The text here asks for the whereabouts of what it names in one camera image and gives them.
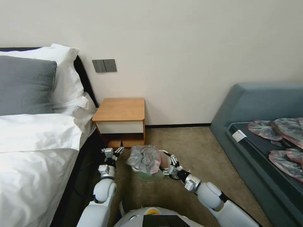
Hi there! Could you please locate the green trash can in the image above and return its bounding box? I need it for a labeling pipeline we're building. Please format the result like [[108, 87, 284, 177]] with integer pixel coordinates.
[[131, 149, 172, 182]]

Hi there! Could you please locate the grey red garbage bag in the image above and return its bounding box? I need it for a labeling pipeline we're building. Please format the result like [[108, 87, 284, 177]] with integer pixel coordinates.
[[268, 148, 303, 183], [247, 120, 281, 142], [270, 117, 303, 150], [125, 145, 171, 176]]

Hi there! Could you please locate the black skirting board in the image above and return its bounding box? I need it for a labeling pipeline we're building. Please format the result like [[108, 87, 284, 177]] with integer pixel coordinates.
[[145, 123, 211, 127]]

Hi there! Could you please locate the wooden nightstand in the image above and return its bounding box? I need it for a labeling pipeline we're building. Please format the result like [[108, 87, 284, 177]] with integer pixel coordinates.
[[92, 98, 146, 149]]

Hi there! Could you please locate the flat white pillow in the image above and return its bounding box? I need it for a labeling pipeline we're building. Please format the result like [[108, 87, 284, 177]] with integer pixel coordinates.
[[51, 92, 96, 132]]

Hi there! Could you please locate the white robot front shell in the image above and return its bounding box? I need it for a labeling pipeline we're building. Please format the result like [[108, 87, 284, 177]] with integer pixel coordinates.
[[113, 207, 209, 227]]

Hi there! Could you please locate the white sofa label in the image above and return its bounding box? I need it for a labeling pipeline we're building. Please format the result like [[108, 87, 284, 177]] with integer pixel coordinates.
[[232, 131, 247, 143]]

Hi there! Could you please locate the white duvet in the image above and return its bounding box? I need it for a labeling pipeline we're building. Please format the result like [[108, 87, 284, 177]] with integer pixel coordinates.
[[0, 113, 83, 227]]

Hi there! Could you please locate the large white pillow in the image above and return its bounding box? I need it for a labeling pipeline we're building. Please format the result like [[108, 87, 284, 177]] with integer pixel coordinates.
[[0, 43, 85, 109]]

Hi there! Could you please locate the teal sofa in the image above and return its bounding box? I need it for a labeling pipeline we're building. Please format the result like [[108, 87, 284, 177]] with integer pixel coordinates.
[[209, 82, 303, 227]]

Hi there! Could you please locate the grey pillow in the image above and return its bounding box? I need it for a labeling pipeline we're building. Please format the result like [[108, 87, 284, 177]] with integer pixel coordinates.
[[0, 55, 58, 116]]

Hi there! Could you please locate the black bed frame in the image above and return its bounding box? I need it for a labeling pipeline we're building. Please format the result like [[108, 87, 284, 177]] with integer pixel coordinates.
[[0, 47, 107, 227]]

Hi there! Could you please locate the black floor cable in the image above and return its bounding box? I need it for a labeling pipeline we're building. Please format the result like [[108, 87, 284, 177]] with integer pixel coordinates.
[[73, 163, 96, 197]]

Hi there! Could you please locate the grey wall switch plate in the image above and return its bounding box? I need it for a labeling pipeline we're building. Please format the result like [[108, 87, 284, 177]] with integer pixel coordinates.
[[92, 59, 104, 73]]

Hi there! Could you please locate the grey wall socket plate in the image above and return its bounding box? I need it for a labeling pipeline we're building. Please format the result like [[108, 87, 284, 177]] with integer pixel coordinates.
[[103, 59, 118, 72]]

